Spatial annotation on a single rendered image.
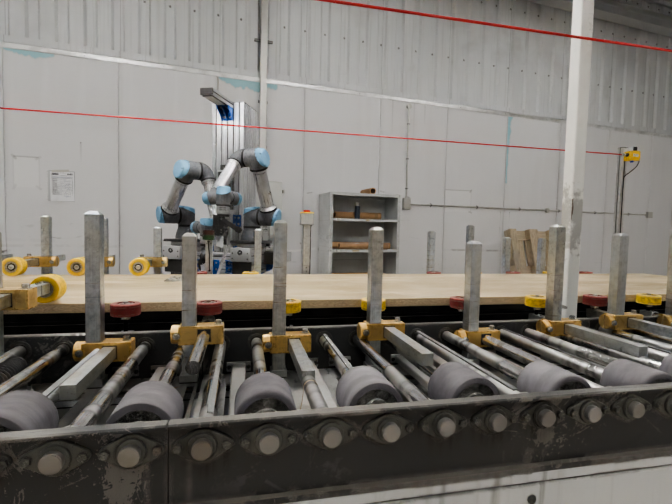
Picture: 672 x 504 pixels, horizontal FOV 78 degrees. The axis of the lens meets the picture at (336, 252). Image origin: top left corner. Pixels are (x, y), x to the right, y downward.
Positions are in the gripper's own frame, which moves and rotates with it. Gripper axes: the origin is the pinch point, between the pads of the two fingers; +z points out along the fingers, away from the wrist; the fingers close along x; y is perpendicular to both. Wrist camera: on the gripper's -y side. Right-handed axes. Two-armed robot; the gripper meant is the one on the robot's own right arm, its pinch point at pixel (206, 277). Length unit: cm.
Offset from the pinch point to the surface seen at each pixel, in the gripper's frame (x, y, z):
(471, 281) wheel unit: -89, -142, -15
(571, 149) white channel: -134, -129, -61
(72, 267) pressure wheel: 52, -55, -11
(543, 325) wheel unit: -116, -142, -1
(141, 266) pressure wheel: 24, -55, -12
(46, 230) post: 70, -33, -27
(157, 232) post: 20.8, -33.1, -26.8
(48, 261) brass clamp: 69, -34, -12
